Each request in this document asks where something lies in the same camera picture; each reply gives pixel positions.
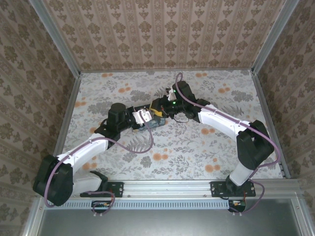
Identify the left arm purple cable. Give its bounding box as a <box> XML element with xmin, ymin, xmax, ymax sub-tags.
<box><xmin>43</xmin><ymin>115</ymin><xmax>155</xmax><ymax>217</ymax></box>

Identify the aluminium frame post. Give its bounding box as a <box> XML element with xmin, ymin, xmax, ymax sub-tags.
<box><xmin>29</xmin><ymin>0</ymin><xmax>82</xmax><ymax>77</ymax></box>
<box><xmin>251</xmin><ymin>0</ymin><xmax>300</xmax><ymax>74</ymax></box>

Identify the starry night tin box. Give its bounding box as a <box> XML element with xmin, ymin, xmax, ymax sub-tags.
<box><xmin>132</xmin><ymin>117</ymin><xmax>166</xmax><ymax>134</ymax></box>

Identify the grey metal sheet panel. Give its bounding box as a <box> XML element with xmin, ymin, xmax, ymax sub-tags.
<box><xmin>36</xmin><ymin>199</ymin><xmax>306</xmax><ymax>236</ymax></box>

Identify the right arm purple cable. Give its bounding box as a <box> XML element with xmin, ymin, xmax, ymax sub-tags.
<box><xmin>175</xmin><ymin>72</ymin><xmax>283</xmax><ymax>215</ymax></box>

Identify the grey slotted cable duct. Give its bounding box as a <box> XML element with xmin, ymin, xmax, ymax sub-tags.
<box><xmin>45</xmin><ymin>199</ymin><xmax>231</xmax><ymax>209</ymax></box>

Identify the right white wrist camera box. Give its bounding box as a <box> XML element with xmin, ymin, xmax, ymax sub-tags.
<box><xmin>165</xmin><ymin>86</ymin><xmax>175</xmax><ymax>101</ymax></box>

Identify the thin black wire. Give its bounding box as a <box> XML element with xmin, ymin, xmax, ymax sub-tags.
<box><xmin>171</xmin><ymin>115</ymin><xmax>190</xmax><ymax>123</ymax></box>

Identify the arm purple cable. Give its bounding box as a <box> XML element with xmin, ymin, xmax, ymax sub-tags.
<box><xmin>43</xmin><ymin>115</ymin><xmax>155</xmax><ymax>217</ymax></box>
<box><xmin>175</xmin><ymin>72</ymin><xmax>283</xmax><ymax>215</ymax></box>

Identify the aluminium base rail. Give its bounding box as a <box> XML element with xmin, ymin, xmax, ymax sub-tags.
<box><xmin>36</xmin><ymin>179</ymin><xmax>302</xmax><ymax>198</ymax></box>

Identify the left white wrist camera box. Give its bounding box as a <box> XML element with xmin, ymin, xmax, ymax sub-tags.
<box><xmin>132</xmin><ymin>109</ymin><xmax>153</xmax><ymax>124</ymax></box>

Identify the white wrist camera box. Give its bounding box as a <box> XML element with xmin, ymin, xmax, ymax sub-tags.
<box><xmin>165</xmin><ymin>86</ymin><xmax>175</xmax><ymax>101</ymax></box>
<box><xmin>132</xmin><ymin>109</ymin><xmax>153</xmax><ymax>124</ymax></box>

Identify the aluminium table edge rail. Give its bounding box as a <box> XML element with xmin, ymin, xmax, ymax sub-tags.
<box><xmin>53</xmin><ymin>73</ymin><xmax>82</xmax><ymax>158</ymax></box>
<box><xmin>251</xmin><ymin>71</ymin><xmax>291</xmax><ymax>179</ymax></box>

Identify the floral patterned table cover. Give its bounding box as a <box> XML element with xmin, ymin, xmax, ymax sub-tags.
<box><xmin>55</xmin><ymin>69</ymin><xmax>285</xmax><ymax>181</ymax></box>

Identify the black connector board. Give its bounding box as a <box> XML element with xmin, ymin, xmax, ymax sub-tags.
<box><xmin>227</xmin><ymin>199</ymin><xmax>247</xmax><ymax>213</ymax></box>
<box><xmin>91</xmin><ymin>200</ymin><xmax>111</xmax><ymax>214</ymax></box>

